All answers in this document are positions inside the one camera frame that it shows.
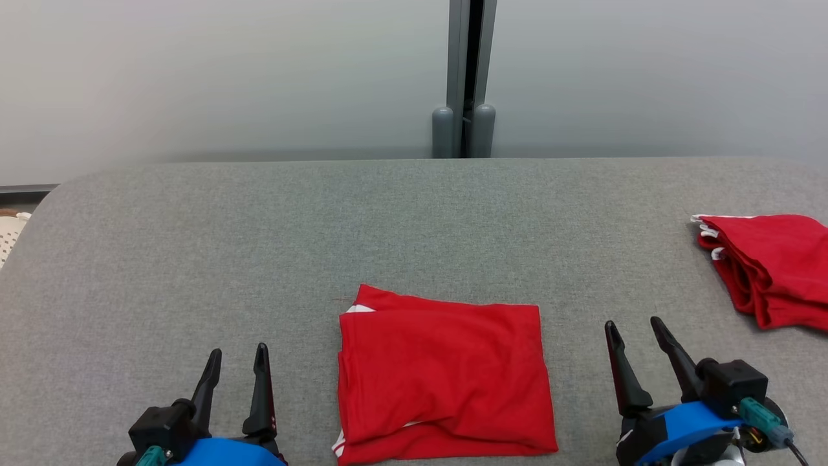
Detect grey metal partition post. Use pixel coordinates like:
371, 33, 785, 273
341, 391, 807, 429
431, 0, 497, 159

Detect teal right camera cable connector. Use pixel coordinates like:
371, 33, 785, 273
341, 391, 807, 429
737, 397, 794, 448

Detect red shorts with white stripe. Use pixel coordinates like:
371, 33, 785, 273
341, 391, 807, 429
691, 214, 828, 331

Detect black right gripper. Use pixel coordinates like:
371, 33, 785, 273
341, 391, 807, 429
605, 316, 703, 466

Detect white perforated laundry basket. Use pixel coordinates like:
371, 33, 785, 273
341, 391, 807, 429
0, 210, 32, 267

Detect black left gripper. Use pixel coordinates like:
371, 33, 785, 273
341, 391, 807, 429
191, 343, 289, 465

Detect red and white basketball jersey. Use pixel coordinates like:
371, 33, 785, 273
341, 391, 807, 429
332, 283, 559, 466

